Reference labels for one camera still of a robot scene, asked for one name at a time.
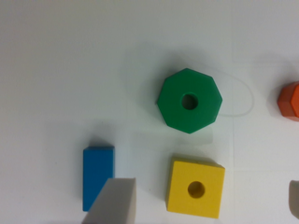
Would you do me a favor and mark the cream gripper left finger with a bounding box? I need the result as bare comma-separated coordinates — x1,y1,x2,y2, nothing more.
81,178,136,224

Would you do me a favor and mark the blue rectangular block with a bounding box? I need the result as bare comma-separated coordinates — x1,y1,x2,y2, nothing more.
82,147,115,212

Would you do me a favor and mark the green octagonal block with hole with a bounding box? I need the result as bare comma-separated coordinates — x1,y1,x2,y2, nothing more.
157,68,222,133

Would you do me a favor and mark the yellow square block with hole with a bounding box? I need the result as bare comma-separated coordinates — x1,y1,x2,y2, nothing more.
165,157,225,218

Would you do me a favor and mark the cream gripper right finger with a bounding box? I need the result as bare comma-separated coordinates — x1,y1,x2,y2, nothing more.
289,180,299,219

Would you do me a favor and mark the orange hexagonal block with hole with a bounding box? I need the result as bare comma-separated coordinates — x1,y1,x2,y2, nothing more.
278,81,299,121

